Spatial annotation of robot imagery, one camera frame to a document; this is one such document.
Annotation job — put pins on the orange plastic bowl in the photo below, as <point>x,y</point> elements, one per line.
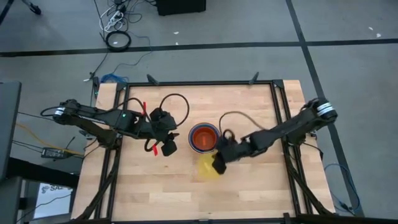
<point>203,138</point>

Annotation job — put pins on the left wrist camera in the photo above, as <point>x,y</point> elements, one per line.
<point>163,119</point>

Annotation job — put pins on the black tripod leg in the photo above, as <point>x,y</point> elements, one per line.
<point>32,7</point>

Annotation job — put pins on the black box on floor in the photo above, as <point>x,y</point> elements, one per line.
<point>180,7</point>

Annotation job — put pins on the red tape tag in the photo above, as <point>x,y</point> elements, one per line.
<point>144,107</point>
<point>155,150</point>

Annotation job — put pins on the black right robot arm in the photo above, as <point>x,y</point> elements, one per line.
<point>292,127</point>

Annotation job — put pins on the white power strip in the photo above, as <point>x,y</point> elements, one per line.
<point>112,21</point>

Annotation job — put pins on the orange and blue bowl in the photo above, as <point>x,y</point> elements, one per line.
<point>189,137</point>

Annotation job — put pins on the grey cabinet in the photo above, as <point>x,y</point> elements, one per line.
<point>7,124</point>

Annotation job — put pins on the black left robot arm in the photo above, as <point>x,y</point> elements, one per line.
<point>93,119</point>

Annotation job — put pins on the black power adapter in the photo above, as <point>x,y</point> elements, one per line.
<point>53,152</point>

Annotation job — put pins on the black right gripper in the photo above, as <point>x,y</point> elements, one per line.
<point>233,151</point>

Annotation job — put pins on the black aluminium table frame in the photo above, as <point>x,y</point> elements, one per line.
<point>121,174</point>

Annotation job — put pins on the white printed sign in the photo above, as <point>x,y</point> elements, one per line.
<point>53,199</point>

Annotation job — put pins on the yellow translucent plastic bowl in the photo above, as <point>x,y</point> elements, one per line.
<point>205,168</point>

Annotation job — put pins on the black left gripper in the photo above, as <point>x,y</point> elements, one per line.
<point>155,133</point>

